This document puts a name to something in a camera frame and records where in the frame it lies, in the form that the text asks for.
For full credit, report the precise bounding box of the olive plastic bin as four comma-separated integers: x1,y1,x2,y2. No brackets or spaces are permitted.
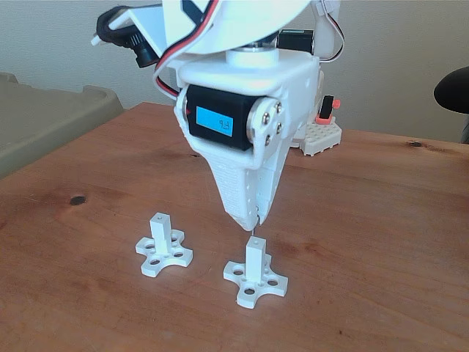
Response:
0,72,125,180

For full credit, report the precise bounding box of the black rounded chair part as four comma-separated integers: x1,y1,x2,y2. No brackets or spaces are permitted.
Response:
433,66,469,114

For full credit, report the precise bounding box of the white post stand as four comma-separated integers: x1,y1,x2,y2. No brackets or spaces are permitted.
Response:
222,236,289,309
135,212,194,278

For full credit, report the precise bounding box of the red white black servo cable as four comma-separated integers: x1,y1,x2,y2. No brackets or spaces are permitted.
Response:
314,0,346,64
152,0,221,102

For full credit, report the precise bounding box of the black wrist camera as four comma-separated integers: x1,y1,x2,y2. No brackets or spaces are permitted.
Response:
95,7,161,69

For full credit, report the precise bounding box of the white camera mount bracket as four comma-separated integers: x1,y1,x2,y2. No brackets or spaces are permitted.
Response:
90,3,170,56

